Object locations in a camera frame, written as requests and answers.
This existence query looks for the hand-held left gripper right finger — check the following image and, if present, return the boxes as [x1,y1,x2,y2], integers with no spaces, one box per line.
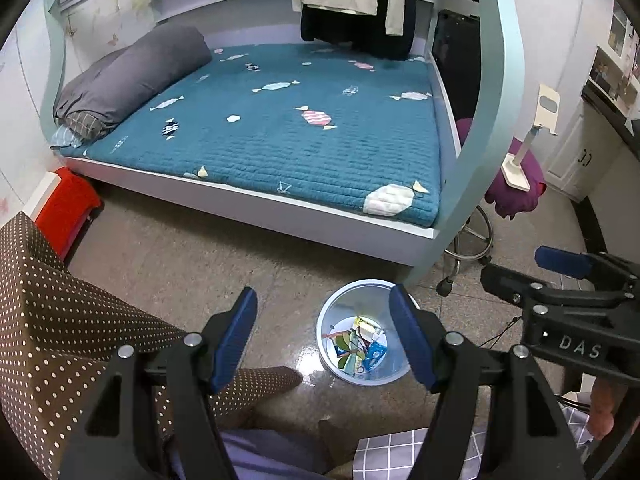
[389,284,586,480]

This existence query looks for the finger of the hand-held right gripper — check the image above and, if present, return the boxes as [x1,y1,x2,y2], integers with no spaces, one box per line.
[534,245,640,296]
[481,262,640,312]

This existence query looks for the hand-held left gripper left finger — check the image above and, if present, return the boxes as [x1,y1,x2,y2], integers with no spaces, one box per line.
[62,286,259,480]

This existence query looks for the pile of colourful wrappers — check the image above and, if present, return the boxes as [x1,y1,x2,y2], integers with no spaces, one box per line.
[325,314,388,376]

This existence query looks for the light blue plastic bin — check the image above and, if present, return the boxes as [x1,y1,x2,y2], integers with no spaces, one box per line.
[316,280,421,387]

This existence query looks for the person's right hand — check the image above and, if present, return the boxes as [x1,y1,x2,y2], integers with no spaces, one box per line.
[587,377,618,441]

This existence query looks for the purple covered swivel stool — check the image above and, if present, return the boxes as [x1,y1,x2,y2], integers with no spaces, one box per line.
[437,117,547,296]

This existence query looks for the white phone stand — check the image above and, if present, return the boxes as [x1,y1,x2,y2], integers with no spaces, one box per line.
[501,84,560,192]

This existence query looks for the white base cabinet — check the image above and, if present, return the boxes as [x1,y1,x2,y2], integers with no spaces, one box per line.
[542,100,626,203]

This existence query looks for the lavender trousers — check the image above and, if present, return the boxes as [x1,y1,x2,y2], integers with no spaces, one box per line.
[170,427,331,480]

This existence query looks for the grey plaid garment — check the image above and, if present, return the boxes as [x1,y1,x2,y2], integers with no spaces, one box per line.
[357,405,593,480]

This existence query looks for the black countertop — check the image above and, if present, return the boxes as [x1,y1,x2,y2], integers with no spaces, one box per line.
[582,80,640,148]

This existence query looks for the brown dotted tablecloth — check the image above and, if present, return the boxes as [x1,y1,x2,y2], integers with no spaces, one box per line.
[0,211,303,480]

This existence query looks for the bed with blue quilt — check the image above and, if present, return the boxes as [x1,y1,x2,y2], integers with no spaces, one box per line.
[39,0,526,288]

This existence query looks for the blue quilted bed mat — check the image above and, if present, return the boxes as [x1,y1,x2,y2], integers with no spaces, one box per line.
[82,42,446,228]

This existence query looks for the red plastic stool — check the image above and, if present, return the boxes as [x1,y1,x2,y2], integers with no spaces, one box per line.
[35,166,103,261]

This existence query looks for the light blue pillow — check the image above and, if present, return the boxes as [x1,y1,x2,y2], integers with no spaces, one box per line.
[50,125,86,148]

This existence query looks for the grey rolled duvet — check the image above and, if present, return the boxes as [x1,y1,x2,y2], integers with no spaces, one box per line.
[52,24,213,141]

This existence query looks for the black hanging garment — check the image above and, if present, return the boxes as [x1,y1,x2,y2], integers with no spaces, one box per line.
[300,0,418,61]

